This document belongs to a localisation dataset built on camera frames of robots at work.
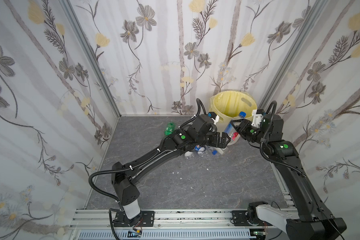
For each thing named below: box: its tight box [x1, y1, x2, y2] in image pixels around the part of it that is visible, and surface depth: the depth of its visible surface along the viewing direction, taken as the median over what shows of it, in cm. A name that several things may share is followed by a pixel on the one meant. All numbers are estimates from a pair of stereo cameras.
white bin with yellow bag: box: [209, 89, 258, 133], surface depth 98 cm
